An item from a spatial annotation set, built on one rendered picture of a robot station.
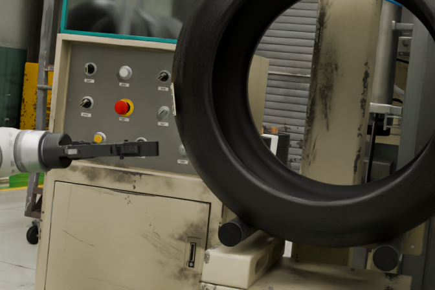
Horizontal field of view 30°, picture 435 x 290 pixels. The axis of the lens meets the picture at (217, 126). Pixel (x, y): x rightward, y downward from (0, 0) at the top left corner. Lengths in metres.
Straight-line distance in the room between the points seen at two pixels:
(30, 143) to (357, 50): 0.73
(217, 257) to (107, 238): 0.90
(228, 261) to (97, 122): 1.00
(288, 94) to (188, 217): 9.08
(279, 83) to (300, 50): 0.54
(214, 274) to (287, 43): 9.91
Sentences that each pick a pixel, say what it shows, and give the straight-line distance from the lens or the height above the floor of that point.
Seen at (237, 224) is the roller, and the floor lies 0.92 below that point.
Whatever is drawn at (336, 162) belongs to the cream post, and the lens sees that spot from 1.81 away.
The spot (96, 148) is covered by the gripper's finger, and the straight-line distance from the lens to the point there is 1.63.
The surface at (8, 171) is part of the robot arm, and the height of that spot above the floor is 0.95.
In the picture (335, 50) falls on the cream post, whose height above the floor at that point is 1.27.
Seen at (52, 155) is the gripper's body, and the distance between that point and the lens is 1.69.
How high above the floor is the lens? 1.17
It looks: 3 degrees down
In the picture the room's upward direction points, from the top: 6 degrees clockwise
